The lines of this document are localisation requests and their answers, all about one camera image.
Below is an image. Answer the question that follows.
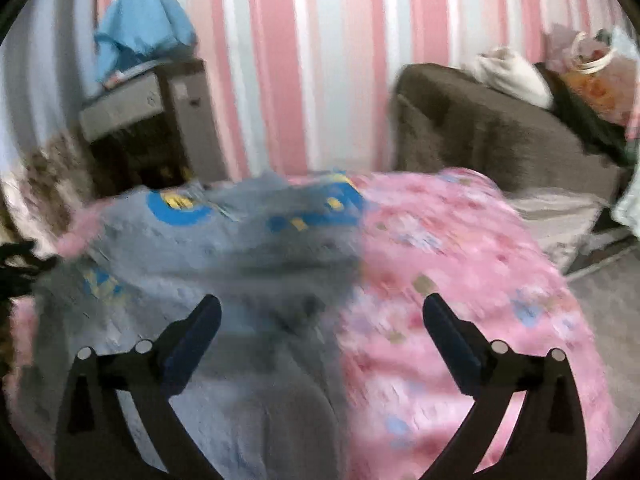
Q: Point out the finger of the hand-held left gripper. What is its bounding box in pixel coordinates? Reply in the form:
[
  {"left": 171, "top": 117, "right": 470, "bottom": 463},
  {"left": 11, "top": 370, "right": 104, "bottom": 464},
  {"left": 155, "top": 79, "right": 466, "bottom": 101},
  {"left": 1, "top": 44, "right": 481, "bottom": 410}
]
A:
[{"left": 0, "top": 240, "right": 58, "bottom": 301}]

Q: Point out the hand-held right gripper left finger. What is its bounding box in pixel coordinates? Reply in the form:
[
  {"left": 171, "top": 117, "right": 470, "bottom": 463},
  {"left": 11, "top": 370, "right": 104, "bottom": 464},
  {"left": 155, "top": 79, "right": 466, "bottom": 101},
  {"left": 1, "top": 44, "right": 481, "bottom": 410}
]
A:
[{"left": 54, "top": 294, "right": 236, "bottom": 480}]

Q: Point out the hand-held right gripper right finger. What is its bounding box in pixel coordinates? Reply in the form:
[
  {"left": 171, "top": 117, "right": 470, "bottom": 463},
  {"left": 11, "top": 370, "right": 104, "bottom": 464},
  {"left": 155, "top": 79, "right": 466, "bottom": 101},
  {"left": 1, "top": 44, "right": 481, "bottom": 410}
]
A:
[{"left": 420, "top": 293, "right": 588, "bottom": 480}]

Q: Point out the grey denim jacket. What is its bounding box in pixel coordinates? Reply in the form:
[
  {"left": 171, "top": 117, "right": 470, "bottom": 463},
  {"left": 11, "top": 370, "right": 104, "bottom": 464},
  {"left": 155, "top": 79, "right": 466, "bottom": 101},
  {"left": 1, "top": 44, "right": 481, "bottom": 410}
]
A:
[{"left": 30, "top": 170, "right": 368, "bottom": 480}]

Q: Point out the pink floral blanket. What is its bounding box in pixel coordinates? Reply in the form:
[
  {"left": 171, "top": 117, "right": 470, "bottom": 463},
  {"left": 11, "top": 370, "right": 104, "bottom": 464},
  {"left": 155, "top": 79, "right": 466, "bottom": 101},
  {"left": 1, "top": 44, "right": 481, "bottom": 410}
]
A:
[{"left": 10, "top": 167, "right": 616, "bottom": 480}]

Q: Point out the brown floral patterned cloth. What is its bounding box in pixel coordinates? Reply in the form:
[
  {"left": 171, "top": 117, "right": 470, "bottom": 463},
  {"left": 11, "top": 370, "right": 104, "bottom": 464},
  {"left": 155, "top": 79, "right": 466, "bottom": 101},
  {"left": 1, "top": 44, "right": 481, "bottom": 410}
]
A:
[{"left": 0, "top": 130, "right": 101, "bottom": 271}]

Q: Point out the brown woven laundry basket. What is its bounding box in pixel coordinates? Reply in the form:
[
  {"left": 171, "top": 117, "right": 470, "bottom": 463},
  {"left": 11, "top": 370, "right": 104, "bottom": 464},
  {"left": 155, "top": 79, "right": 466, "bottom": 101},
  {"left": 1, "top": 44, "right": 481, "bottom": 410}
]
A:
[{"left": 390, "top": 62, "right": 631, "bottom": 201}]

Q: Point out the grey cabinet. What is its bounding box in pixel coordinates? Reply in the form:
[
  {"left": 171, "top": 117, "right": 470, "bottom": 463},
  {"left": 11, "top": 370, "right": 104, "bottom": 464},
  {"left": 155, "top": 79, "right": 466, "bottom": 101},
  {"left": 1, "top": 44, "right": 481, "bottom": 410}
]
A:
[{"left": 79, "top": 57, "right": 226, "bottom": 198}]

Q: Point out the pale white cloth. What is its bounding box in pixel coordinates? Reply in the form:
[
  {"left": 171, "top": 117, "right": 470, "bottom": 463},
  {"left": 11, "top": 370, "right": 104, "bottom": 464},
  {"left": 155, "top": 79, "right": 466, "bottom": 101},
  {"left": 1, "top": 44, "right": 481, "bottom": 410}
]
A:
[{"left": 612, "top": 152, "right": 640, "bottom": 238}]

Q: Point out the dark cloth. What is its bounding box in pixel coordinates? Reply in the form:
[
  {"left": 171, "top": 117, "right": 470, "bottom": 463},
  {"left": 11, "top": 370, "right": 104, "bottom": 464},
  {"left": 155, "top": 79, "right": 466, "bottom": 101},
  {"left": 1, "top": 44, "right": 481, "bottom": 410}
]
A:
[{"left": 537, "top": 62, "right": 638, "bottom": 166}]

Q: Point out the light blue cloth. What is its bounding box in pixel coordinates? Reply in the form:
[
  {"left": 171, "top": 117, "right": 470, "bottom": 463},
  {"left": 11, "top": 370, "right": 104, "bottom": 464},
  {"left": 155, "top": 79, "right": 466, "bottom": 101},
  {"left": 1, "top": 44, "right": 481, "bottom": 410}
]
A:
[{"left": 94, "top": 0, "right": 197, "bottom": 83}]

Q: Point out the white cloth bundle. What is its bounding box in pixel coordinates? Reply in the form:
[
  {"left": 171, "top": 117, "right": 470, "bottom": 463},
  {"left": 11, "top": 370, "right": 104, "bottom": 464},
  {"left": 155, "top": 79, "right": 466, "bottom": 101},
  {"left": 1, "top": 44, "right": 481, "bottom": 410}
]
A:
[{"left": 462, "top": 47, "right": 553, "bottom": 108}]

